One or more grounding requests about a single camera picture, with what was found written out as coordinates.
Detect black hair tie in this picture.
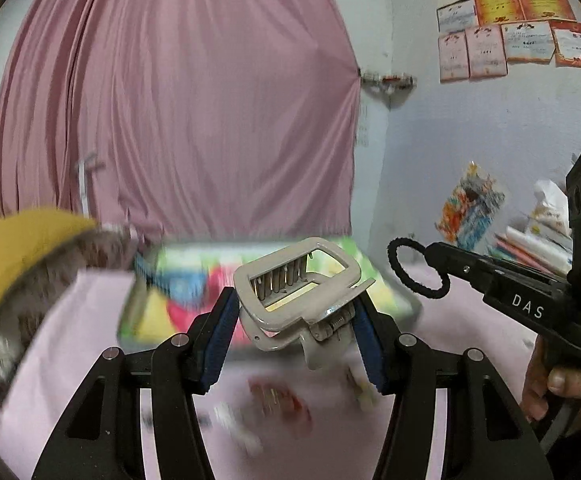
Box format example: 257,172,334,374
387,237,452,300

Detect beige hair claw clip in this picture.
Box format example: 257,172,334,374
233,237,375,370

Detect stack of books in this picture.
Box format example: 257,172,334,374
493,226,572,278

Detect curtain tieback holder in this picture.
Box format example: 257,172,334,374
360,70,416,96

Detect person's right hand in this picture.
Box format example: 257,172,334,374
520,336,581,434

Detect white tissue pack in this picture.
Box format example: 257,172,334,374
525,179,571,236

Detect white polka dot hair clip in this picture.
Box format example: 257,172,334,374
213,403,263,456

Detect colourful wall decoration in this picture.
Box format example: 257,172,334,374
435,162,507,252

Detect wall certificates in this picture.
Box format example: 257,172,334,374
435,0,581,84

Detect grey jewelry tray box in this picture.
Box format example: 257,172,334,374
117,236,422,356

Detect white window handle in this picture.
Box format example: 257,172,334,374
74,151,104,218

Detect red string bracelet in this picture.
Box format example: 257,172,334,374
247,376,317,436

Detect pink curtain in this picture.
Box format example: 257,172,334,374
0,0,361,240

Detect floral pillow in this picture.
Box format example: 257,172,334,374
0,228,138,406

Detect yellow pillow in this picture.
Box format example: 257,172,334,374
0,208,97,302

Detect pink blanket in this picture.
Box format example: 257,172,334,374
0,263,546,480

